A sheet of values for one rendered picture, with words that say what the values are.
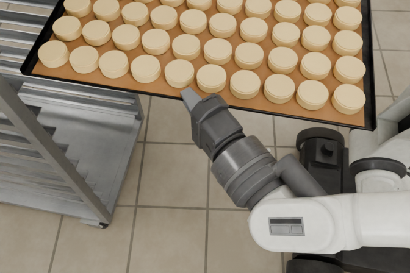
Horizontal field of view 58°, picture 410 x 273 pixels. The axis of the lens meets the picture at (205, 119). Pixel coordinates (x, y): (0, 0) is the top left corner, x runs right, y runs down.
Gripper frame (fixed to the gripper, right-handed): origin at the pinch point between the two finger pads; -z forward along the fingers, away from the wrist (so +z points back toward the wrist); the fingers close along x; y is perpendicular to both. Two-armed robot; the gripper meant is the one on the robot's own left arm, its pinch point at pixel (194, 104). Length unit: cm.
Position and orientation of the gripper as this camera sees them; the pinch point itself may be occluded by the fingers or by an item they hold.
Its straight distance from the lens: 61.3
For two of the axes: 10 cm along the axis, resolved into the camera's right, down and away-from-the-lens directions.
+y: -8.3, 4.8, -2.9
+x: 0.0, -5.1, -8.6
